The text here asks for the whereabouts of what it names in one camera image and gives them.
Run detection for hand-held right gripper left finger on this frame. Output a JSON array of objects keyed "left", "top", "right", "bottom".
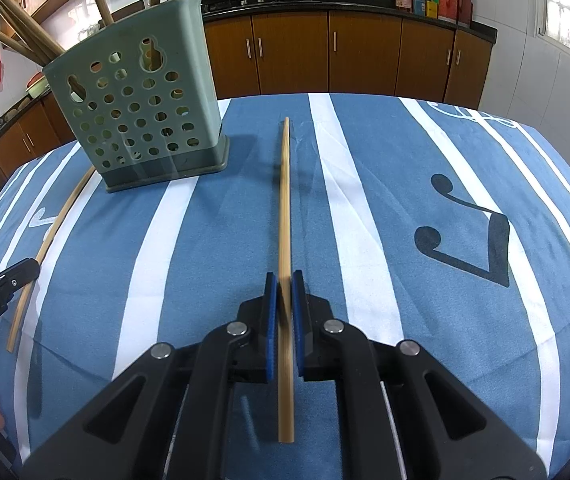
[{"left": 22, "top": 272, "right": 280, "bottom": 480}]

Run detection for green perforated utensil holder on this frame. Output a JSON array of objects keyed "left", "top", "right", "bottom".
[{"left": 44, "top": 0, "right": 230, "bottom": 194}]

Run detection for blue white striped tablecloth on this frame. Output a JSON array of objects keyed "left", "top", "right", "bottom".
[{"left": 0, "top": 92, "right": 570, "bottom": 480}]

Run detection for brown kitchen base cabinets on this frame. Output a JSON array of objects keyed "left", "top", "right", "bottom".
[{"left": 0, "top": 7, "right": 496, "bottom": 203}]

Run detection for black kitchen countertop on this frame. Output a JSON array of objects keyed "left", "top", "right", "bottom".
[{"left": 0, "top": 0, "right": 498, "bottom": 171}]

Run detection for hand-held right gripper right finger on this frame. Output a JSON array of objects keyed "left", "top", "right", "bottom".
[{"left": 291, "top": 271, "right": 548, "bottom": 480}]

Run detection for green basin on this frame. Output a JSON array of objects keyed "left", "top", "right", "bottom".
[{"left": 26, "top": 72, "right": 54, "bottom": 101}]

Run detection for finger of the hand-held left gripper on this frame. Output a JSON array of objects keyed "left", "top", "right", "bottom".
[{"left": 0, "top": 258, "right": 40, "bottom": 307}]

